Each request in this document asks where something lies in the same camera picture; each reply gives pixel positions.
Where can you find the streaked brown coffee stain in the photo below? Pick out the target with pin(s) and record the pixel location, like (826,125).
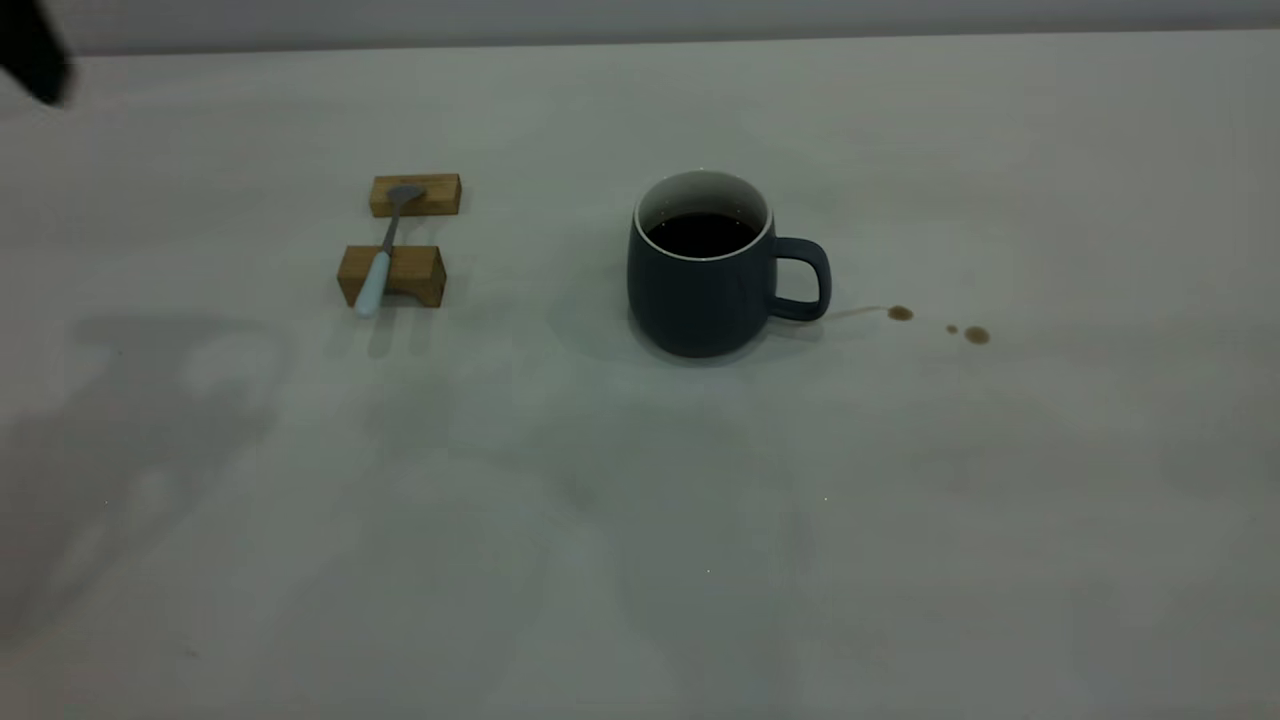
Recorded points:
(901,314)

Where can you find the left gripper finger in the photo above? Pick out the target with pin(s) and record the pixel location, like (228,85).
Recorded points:
(30,45)

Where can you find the round brown coffee stain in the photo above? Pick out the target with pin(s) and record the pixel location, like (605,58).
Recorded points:
(978,336)

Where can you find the arched wooden block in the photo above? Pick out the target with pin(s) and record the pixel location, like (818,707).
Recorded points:
(415,265)

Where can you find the dark coffee liquid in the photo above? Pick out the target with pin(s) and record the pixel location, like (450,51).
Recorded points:
(700,235)

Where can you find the rectangular wooden block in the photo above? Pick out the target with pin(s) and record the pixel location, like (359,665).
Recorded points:
(445,197)

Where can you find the dark grey ceramic mug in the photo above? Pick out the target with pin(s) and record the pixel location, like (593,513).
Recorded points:
(690,300)

